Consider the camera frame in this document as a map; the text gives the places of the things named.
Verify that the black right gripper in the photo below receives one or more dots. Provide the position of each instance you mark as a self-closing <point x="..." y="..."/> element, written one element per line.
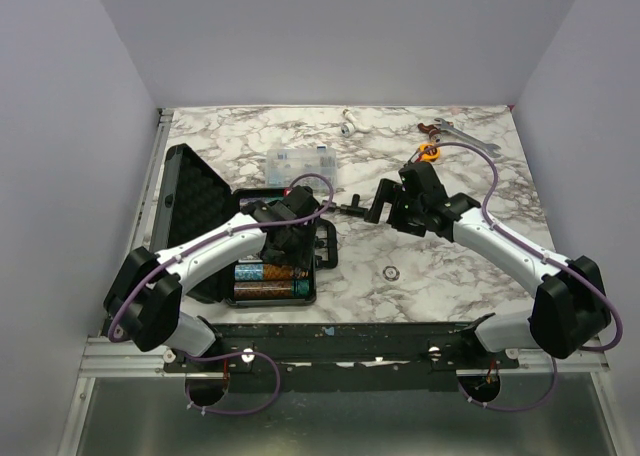
<point x="392" y="192"/>

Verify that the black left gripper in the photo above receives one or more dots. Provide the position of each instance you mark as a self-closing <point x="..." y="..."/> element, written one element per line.
<point x="301" y="257"/>

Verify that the white poker chip pair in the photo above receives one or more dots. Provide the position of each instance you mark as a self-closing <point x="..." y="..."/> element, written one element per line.
<point x="391" y="273"/>

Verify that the black poker set case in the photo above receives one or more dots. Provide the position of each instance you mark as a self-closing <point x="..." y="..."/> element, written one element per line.
<point x="194" y="200"/>

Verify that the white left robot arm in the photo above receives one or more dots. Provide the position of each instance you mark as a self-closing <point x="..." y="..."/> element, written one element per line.
<point x="144" y="302"/>

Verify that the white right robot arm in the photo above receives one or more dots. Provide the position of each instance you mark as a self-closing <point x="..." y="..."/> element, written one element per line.
<point x="568" y="295"/>

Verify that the black T-shaped pipe fitting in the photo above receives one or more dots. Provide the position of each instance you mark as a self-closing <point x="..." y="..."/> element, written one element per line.
<point x="353" y="209"/>

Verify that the clear plastic organizer box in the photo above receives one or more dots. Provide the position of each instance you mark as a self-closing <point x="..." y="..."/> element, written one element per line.
<point x="283" y="165"/>

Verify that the yellow tape measure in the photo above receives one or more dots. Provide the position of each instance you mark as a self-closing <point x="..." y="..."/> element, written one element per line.
<point x="428" y="153"/>

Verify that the lower poker chip rows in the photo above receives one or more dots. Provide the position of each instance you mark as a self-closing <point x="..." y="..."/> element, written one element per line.
<point x="259" y="281"/>

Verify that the silver open-end wrench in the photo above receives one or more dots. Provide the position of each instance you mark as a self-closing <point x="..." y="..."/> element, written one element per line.
<point x="491" y="149"/>

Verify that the brown handled tool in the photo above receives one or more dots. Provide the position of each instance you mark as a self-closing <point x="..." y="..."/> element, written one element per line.
<point x="432" y="132"/>

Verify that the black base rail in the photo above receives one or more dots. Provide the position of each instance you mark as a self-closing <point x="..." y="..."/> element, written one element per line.
<point x="314" y="358"/>

